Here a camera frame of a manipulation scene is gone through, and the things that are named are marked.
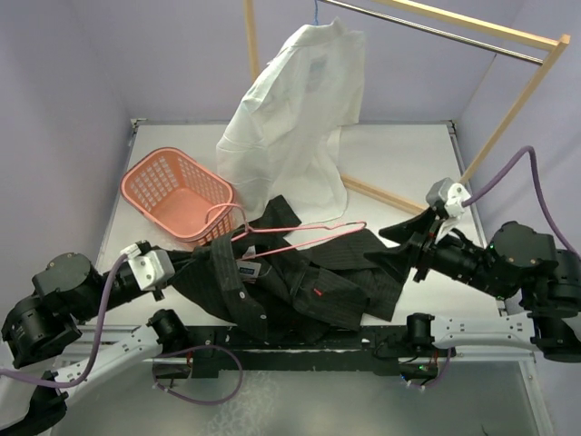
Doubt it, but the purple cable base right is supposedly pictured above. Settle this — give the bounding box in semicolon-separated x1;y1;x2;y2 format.
405;347;456;391

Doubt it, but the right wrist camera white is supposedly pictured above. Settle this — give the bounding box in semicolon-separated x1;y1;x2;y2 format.
426;177;471;243

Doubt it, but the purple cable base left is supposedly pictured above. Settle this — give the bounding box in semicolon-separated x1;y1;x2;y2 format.
152;343;244;407

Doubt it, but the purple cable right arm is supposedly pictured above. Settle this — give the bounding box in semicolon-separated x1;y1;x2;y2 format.
462;144;577;253

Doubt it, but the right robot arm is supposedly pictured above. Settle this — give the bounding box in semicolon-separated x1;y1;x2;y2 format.
364;209;580;363

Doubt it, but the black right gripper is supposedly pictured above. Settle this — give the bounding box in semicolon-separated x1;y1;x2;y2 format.
359;204;508;298

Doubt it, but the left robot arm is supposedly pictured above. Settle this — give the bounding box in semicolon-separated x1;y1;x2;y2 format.
1;242;192;435

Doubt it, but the wooden clothes rack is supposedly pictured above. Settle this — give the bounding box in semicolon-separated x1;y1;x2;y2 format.
242;0;572;215

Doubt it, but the purple cable base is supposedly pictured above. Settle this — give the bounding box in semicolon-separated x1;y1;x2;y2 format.
152;343;244;407
405;347;456;391

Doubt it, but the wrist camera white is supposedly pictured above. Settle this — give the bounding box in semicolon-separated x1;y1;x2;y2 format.
120;241;175;292
426;177;471;243

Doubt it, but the pink plastic laundry basket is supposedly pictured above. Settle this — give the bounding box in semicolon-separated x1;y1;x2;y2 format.
120;147;234;244

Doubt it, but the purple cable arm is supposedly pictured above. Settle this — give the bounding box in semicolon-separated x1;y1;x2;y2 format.
0;253;133;390
462;144;577;253

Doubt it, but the pink wire hanger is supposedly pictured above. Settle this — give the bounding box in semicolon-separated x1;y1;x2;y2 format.
203;203;368;263

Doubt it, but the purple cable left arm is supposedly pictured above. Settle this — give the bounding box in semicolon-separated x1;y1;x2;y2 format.
0;253;133;390

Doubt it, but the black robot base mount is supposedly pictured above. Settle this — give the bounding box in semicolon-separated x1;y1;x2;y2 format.
188;325;446;376

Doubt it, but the white hanging shirt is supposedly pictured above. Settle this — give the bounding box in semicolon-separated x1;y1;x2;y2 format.
216;19;366;223

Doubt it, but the dark pinstriped shirt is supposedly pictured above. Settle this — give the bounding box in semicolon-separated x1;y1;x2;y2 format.
190;195;403;342

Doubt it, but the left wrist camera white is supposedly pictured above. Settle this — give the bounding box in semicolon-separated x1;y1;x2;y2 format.
120;241;175;292

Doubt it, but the blue hanger hook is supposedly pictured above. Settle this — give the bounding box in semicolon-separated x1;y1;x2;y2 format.
313;0;320;25

